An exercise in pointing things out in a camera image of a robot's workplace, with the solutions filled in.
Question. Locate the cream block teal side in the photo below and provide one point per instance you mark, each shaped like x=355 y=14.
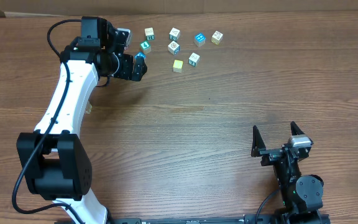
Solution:
x=174 y=34
x=194 y=59

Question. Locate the blue X block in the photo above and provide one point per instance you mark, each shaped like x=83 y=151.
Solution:
x=139 y=55

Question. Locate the cardboard wall panel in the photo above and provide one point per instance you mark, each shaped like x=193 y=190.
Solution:
x=21 y=8

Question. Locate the green number four block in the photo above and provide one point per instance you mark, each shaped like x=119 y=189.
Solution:
x=145 y=47

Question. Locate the blue top block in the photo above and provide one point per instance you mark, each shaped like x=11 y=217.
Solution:
x=199 y=39

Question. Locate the cream block red edge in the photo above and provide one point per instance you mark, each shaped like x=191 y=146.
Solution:
x=88 y=108

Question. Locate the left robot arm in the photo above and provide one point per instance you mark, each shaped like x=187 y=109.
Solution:
x=54 y=162

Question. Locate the cream block teal side lower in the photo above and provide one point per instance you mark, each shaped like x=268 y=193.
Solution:
x=194 y=59

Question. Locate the yellow block right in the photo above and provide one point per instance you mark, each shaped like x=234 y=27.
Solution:
x=177 y=66

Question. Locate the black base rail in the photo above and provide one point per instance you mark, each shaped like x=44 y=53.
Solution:
x=247 y=219

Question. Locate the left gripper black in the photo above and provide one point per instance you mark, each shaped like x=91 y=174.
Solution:
x=125 y=70

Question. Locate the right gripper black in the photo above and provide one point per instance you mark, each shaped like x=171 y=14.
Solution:
x=271 y=155

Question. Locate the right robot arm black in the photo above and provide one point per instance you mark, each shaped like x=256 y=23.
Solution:
x=301 y=194

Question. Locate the cream block yellow side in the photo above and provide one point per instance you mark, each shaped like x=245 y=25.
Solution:
x=217 y=37

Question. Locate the block with green letter side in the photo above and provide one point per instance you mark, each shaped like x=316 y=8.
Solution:
x=149 y=33

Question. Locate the cream block blue side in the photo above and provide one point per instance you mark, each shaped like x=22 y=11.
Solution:
x=173 y=47

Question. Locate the cream block teal side top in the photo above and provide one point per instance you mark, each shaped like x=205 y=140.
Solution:
x=174 y=34

